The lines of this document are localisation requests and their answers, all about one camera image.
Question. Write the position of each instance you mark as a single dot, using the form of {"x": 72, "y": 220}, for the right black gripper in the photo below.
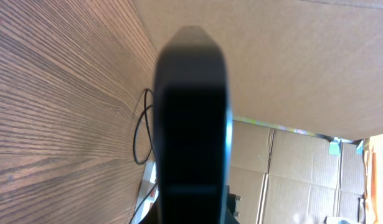
{"x": 232, "y": 202}

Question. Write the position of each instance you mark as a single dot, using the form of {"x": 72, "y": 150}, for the Samsung Galaxy smartphone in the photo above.
{"x": 192, "y": 127}

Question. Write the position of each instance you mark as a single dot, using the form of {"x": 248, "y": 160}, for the cardboard wall panel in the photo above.
{"x": 306, "y": 80}

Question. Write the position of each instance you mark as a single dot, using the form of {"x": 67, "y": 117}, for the colourful painting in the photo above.
{"x": 373, "y": 164}

